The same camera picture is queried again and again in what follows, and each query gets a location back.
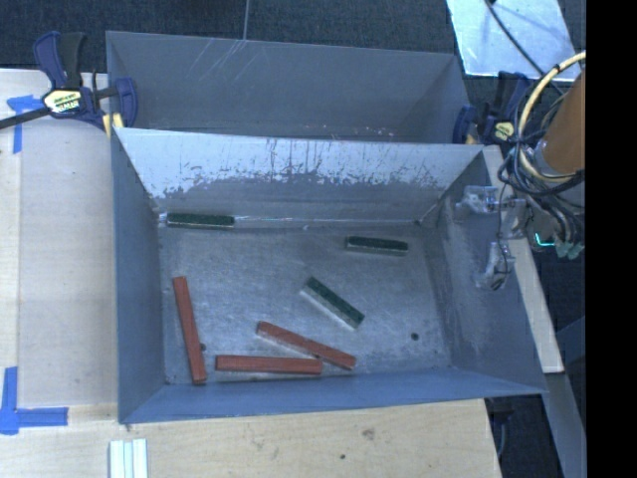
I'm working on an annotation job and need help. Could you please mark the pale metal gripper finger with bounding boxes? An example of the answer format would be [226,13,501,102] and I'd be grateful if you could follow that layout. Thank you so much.
[471,240,515,291]
[454,185,500,219]

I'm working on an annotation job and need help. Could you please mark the dark green flat block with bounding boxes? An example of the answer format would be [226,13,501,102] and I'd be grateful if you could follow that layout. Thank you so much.
[299,275,366,331]
[343,235,410,258]
[165,211,237,230]

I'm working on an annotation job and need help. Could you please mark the grey metal bin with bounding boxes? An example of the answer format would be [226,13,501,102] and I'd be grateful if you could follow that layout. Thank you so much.
[104,30,549,425]

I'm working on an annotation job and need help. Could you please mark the red-brown flat block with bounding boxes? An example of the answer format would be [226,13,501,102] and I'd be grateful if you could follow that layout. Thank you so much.
[214,354,324,376]
[255,320,358,371]
[171,275,209,386]

